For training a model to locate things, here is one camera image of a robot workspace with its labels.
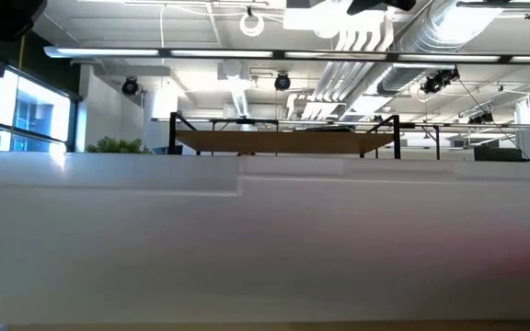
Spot clear pencil box orange lid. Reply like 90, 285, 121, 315
0, 151, 530, 327

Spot white ceiling conduit bundle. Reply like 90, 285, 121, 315
287, 16, 396, 121

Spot black ceiling spotlight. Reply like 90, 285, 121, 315
467, 111, 495, 126
420, 66, 461, 96

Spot wooden shelf riser black legs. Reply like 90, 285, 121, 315
167, 111, 403, 163

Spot dark background monitor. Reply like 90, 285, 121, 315
473, 145, 524, 163

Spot long linear ceiling light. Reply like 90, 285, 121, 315
42, 45, 530, 66

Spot green potted plant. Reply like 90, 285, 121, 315
85, 135, 154, 155

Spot large window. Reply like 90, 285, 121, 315
0, 67, 80, 154

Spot silver ventilation duct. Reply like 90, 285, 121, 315
374, 0, 506, 96

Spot black hanging cable reel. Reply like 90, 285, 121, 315
121, 75, 141, 97
273, 71, 293, 92

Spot white ceiling cable coil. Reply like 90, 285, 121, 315
238, 10, 266, 39

